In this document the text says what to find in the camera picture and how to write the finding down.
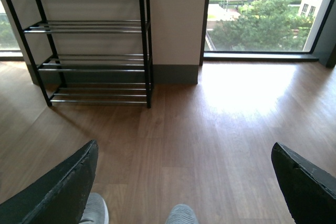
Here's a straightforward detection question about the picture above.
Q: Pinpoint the black metal shoe rack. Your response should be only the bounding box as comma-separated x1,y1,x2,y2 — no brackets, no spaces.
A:
4,0,154,107

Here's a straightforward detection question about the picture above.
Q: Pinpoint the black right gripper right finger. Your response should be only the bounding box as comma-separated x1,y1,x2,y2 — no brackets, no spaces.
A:
271,142,335,223

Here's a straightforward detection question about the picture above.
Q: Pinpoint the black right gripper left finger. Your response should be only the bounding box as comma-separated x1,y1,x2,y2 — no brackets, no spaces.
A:
1,140,98,223

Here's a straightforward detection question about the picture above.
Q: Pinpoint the grey knit sneaker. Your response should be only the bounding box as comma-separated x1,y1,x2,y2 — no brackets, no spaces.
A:
79,193,109,224
165,204,199,224

